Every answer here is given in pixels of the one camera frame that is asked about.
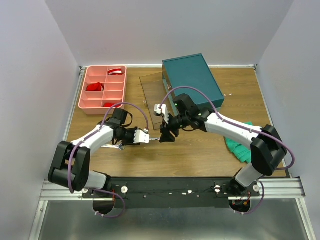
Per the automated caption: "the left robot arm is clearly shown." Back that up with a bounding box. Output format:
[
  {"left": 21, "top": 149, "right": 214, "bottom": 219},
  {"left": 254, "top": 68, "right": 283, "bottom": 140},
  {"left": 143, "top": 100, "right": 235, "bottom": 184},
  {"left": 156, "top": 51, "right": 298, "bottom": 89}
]
[{"left": 48, "top": 108, "right": 138, "bottom": 198}]

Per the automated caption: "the clear drawer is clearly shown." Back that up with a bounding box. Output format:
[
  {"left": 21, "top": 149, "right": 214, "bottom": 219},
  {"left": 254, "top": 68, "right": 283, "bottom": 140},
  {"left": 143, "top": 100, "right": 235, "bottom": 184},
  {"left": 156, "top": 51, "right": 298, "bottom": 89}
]
[{"left": 139, "top": 72, "right": 172, "bottom": 130}]

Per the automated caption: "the teal drawer cabinet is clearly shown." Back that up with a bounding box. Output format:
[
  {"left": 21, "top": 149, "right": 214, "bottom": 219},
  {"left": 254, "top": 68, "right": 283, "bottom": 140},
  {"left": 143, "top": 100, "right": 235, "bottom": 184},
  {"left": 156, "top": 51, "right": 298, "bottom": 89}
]
[{"left": 162, "top": 53, "right": 225, "bottom": 111}]

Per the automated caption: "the red white item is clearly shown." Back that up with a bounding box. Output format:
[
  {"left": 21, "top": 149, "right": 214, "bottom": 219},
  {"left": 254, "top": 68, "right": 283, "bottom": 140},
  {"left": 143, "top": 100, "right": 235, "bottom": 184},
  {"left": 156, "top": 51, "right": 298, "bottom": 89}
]
[{"left": 107, "top": 68, "right": 124, "bottom": 76}]

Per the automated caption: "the pink compartment tray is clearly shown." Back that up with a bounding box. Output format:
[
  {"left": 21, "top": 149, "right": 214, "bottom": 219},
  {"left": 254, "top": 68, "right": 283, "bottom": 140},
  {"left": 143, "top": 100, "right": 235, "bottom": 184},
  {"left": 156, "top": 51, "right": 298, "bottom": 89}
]
[{"left": 78, "top": 65, "right": 127, "bottom": 115}]

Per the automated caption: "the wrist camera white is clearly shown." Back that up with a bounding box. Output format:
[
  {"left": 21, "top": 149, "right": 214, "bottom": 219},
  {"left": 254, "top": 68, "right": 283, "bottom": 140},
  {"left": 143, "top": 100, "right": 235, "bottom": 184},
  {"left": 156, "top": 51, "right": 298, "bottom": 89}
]
[
  {"left": 154, "top": 104, "right": 169, "bottom": 124},
  {"left": 133, "top": 129, "right": 150, "bottom": 145}
]

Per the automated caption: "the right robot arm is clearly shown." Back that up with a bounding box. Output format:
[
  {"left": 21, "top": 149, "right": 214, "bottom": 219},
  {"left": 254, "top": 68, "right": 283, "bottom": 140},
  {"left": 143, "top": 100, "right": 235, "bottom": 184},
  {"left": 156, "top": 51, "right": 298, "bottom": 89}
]
[{"left": 154, "top": 93, "right": 287, "bottom": 196}]

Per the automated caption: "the green cloth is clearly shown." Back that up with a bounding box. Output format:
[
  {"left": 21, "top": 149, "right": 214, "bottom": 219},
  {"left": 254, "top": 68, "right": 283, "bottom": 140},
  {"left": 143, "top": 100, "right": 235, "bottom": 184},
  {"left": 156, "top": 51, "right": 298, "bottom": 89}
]
[{"left": 224, "top": 137, "right": 252, "bottom": 164}]

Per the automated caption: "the red item in tray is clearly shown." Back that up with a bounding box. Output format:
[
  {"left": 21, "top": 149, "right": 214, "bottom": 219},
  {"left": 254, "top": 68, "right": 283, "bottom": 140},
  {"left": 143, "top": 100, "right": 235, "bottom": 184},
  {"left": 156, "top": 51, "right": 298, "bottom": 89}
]
[{"left": 86, "top": 82, "right": 104, "bottom": 92}]

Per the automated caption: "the aluminium rail frame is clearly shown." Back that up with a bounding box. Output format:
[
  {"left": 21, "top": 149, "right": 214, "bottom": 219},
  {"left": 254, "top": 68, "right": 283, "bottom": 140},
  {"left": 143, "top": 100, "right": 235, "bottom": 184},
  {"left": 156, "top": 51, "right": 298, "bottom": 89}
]
[{"left": 28, "top": 65, "right": 316, "bottom": 240}]

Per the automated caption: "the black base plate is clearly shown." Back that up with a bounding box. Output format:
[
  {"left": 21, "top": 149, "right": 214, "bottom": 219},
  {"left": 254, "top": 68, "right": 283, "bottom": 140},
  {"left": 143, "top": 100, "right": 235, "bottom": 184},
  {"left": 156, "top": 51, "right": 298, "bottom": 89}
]
[{"left": 82, "top": 176, "right": 261, "bottom": 210}]

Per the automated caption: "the red item front compartment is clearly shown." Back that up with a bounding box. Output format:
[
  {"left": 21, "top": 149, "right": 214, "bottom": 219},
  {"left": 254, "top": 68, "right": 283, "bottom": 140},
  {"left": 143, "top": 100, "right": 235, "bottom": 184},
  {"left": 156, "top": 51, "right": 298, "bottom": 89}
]
[{"left": 102, "top": 102, "right": 122, "bottom": 108}]

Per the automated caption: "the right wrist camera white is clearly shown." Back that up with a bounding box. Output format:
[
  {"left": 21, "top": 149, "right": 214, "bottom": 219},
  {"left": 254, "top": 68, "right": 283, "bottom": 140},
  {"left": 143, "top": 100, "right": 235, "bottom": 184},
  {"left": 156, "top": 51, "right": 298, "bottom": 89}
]
[{"left": 154, "top": 104, "right": 169, "bottom": 124}]

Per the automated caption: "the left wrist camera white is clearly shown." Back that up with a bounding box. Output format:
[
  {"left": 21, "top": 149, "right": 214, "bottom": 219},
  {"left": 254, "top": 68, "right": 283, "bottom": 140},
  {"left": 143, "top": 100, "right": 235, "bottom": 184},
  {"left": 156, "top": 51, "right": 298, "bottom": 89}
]
[{"left": 133, "top": 129, "right": 150, "bottom": 145}]

